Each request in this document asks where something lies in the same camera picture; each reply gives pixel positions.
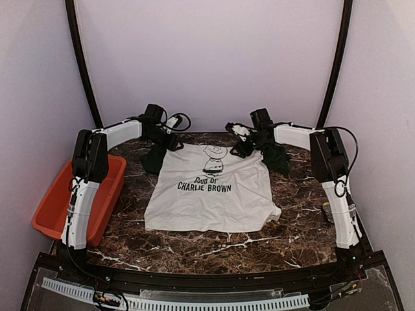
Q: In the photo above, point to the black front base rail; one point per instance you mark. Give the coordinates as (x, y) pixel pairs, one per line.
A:
(307, 280)

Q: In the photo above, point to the white slotted cable duct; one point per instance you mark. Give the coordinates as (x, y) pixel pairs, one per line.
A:
(164, 300)

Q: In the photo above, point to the red plastic bin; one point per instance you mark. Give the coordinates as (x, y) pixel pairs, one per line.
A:
(50, 217)

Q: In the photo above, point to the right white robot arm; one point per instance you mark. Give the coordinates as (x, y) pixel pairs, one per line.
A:
(329, 163)

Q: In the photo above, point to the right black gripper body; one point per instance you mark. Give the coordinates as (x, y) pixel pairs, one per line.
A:
(242, 147)

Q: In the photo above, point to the right black frame post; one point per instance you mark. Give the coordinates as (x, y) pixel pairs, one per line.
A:
(337, 63)

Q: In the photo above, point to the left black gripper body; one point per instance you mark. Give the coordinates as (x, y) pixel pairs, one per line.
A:
(157, 137)

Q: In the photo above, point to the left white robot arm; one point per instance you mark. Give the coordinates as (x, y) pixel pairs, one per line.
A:
(90, 163)

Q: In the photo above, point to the dark brooch on table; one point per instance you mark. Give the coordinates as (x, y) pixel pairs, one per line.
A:
(325, 209)

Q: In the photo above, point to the black frame post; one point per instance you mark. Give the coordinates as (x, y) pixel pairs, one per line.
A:
(337, 63)
(71, 13)

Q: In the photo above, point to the white green Charlie Brown shirt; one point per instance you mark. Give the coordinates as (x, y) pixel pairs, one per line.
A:
(206, 188)

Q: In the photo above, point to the left black frame post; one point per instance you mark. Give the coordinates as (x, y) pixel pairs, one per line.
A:
(71, 13)

